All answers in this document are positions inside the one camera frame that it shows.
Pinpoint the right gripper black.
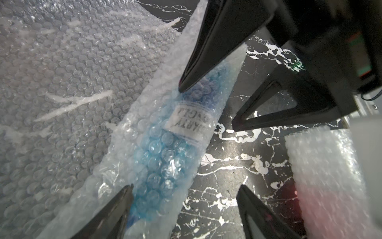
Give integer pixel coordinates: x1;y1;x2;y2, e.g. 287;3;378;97
232;1;382;131

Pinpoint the blue wine bottle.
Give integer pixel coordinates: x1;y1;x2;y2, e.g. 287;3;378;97
127;63;240;228

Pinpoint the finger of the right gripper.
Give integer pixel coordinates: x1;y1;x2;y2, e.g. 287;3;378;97
179;0;278;93

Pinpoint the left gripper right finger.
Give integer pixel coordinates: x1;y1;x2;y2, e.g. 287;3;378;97
236;185;301;239

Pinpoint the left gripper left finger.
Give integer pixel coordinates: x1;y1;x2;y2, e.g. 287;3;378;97
71;184;134;239

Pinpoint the bubble wrap sheet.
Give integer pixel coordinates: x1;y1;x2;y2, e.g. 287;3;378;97
285;126;382;239
0;0;248;239

